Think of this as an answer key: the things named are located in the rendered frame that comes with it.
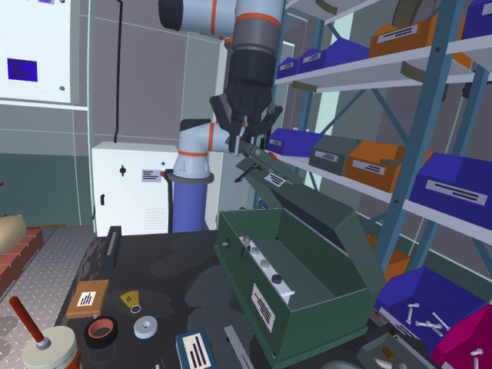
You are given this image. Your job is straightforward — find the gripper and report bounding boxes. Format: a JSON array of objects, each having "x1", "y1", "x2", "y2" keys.
[{"x1": 209, "y1": 46, "x2": 284, "y2": 155}]

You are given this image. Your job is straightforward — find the green lid latch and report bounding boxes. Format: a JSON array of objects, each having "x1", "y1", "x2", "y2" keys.
[{"x1": 234, "y1": 141, "x2": 305, "y2": 190}]

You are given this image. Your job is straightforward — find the black lid stay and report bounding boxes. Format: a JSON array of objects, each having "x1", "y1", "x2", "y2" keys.
[{"x1": 234, "y1": 162, "x2": 260, "y2": 184}]

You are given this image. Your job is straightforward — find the green chest lid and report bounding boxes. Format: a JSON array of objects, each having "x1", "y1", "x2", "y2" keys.
[{"x1": 245, "y1": 168, "x2": 387, "y2": 298}]

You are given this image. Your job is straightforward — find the white pin rack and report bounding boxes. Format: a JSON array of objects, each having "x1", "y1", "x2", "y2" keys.
[{"x1": 238, "y1": 235, "x2": 296, "y2": 305}]

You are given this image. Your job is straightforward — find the green chest body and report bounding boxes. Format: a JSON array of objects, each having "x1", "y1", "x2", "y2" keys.
[{"x1": 214, "y1": 207, "x2": 376, "y2": 367}]

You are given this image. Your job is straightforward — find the small blue bin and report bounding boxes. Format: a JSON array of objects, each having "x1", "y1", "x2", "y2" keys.
[
  {"x1": 298, "y1": 38, "x2": 371, "y2": 75},
  {"x1": 277, "y1": 57, "x2": 301, "y2": 78}
]

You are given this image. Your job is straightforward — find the grey labelled bin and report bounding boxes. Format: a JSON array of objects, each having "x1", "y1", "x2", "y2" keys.
[{"x1": 308, "y1": 135, "x2": 361, "y2": 177}]

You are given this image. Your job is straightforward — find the white floor cabinet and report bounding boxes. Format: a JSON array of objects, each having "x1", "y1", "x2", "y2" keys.
[{"x1": 91, "y1": 141, "x2": 175, "y2": 237}]

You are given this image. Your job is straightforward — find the orange labelled bin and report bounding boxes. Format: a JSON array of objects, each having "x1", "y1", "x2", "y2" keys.
[
  {"x1": 342, "y1": 139, "x2": 407, "y2": 194},
  {"x1": 369, "y1": 12, "x2": 440, "y2": 59}
]

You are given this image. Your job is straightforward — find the blue shelf unit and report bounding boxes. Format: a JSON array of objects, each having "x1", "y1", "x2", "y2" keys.
[{"x1": 251, "y1": 0, "x2": 492, "y2": 278}]

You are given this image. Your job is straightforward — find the dark blue channel tray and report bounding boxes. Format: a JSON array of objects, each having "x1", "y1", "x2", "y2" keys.
[{"x1": 100, "y1": 225, "x2": 123, "y2": 272}]

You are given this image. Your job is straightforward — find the large blue labelled bin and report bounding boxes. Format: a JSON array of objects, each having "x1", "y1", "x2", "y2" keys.
[{"x1": 408, "y1": 151, "x2": 492, "y2": 221}]

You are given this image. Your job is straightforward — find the steel ruler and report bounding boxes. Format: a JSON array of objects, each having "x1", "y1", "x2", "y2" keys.
[{"x1": 223, "y1": 325, "x2": 255, "y2": 369}]

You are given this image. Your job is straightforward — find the brown labelled box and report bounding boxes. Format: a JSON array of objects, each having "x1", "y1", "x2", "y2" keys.
[{"x1": 65, "y1": 279, "x2": 111, "y2": 321}]

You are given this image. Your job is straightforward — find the grey washer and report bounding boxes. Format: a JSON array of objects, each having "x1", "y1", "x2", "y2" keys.
[{"x1": 133, "y1": 315, "x2": 159, "y2": 341}]

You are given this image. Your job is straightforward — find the blue labelled box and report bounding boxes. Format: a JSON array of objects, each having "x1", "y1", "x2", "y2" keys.
[{"x1": 175, "y1": 327, "x2": 214, "y2": 369}]

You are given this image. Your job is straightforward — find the grey parts tray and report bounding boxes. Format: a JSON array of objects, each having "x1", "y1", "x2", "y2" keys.
[{"x1": 356, "y1": 332, "x2": 432, "y2": 369}]

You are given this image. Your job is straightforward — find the grey dome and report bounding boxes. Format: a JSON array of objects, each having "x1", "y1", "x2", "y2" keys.
[{"x1": 318, "y1": 358, "x2": 359, "y2": 369}]

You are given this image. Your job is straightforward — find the red brick pallet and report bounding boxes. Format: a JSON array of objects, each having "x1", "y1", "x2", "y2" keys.
[{"x1": 0, "y1": 226, "x2": 45, "y2": 288}]

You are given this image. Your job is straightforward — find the beige sack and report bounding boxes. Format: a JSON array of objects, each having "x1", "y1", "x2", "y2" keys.
[{"x1": 0, "y1": 214, "x2": 27, "y2": 255}]

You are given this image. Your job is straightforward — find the blue bin with bolts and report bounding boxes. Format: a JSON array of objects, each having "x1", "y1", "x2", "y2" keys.
[{"x1": 374, "y1": 266, "x2": 487, "y2": 344}]

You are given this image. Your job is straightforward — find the black tape roll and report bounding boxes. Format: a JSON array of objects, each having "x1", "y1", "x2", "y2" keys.
[{"x1": 84, "y1": 315, "x2": 120, "y2": 351}]

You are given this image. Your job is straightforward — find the magenta bin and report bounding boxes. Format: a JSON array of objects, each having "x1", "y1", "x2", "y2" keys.
[{"x1": 427, "y1": 302, "x2": 492, "y2": 369}]

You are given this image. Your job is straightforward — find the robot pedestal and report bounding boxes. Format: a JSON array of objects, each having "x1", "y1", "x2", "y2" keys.
[{"x1": 171, "y1": 179, "x2": 211, "y2": 234}]

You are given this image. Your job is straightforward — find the yellow tag with ring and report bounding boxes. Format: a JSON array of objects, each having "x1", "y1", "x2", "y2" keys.
[{"x1": 119, "y1": 291, "x2": 143, "y2": 314}]

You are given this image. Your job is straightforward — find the white wall panel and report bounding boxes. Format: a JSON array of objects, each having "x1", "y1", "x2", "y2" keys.
[{"x1": 0, "y1": 0, "x2": 90, "y2": 111}]

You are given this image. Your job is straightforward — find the red handled tool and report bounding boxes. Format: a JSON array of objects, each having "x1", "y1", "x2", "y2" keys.
[{"x1": 8, "y1": 296, "x2": 52, "y2": 351}]

